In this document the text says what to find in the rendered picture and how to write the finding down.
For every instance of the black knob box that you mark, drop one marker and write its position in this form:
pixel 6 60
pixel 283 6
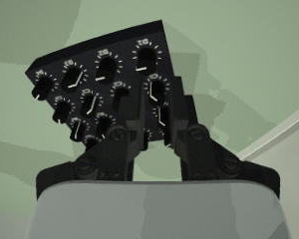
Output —
pixel 94 74

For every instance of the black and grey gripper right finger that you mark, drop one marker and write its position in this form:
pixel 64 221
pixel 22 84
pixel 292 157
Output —
pixel 201 157

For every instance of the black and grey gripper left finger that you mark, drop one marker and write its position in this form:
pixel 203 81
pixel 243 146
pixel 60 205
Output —
pixel 112 157

